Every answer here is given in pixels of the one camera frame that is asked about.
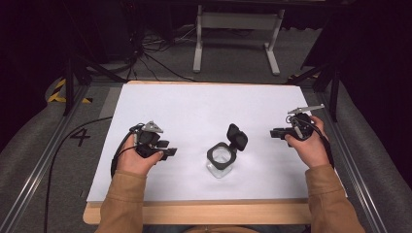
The person's left hand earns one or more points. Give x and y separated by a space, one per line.
132 161

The white table sheet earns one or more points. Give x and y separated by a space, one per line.
200 110

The person's right hand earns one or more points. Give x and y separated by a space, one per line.
312 150

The white metal stand frame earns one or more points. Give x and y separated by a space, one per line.
238 21

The aluminium rail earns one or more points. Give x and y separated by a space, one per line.
42 161
351 161

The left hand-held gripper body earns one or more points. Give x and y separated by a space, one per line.
145 138

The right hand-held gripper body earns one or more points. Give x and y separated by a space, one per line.
301 127

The dark equipment box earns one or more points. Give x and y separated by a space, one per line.
116 32

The clear jar with black lid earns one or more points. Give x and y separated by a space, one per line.
213 158

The black tripod stand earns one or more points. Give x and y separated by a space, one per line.
69 84
334 93

